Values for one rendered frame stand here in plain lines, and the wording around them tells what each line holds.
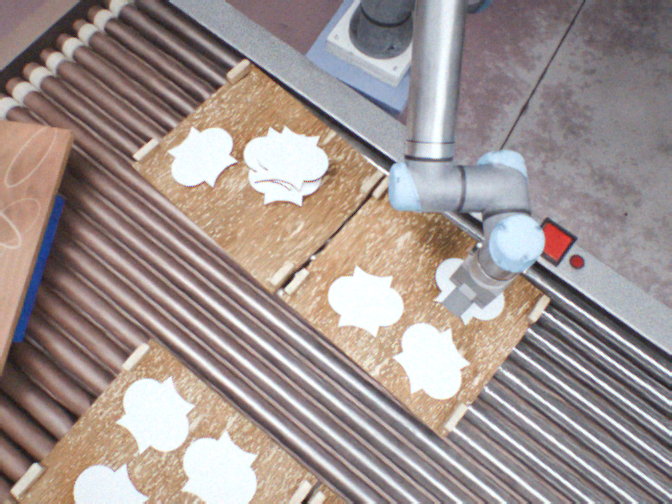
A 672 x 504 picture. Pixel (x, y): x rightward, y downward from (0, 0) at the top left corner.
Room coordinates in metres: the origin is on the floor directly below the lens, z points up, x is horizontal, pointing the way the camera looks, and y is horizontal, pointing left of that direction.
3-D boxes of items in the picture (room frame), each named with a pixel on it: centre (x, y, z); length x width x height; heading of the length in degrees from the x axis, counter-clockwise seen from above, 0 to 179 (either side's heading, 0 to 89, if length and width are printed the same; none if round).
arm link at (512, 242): (0.30, -0.27, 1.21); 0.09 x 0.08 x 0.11; 5
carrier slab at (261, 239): (0.52, 0.18, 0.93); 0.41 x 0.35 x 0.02; 52
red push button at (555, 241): (0.42, -0.44, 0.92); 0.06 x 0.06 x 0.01; 57
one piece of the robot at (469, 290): (0.28, -0.25, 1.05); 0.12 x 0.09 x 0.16; 140
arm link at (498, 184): (0.40, -0.24, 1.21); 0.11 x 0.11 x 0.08; 5
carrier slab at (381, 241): (0.27, -0.16, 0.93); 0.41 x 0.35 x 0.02; 54
